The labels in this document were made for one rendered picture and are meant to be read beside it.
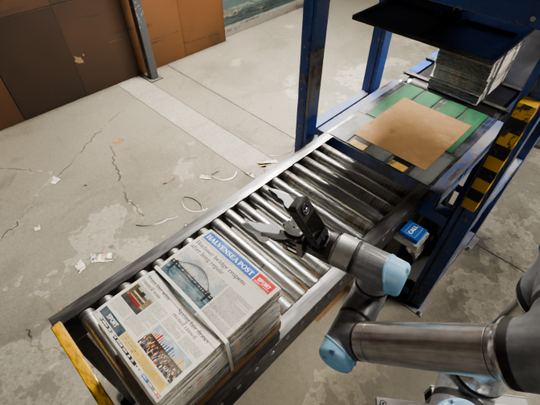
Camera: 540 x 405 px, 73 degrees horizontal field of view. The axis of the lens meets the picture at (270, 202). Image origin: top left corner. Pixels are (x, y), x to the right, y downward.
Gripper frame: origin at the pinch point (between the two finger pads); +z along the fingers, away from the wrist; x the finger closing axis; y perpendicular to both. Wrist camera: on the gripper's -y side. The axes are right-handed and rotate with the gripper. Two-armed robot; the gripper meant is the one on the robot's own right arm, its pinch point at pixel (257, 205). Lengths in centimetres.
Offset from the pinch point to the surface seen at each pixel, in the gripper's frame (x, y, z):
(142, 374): -41.3, 14.9, 3.9
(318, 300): 3.2, 44.5, -15.7
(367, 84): 146, 69, 26
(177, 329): -29.7, 16.7, 4.7
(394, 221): 48, 51, -25
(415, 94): 140, 63, -3
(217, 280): -14.6, 18.6, 5.0
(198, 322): -25.8, 17.4, 1.6
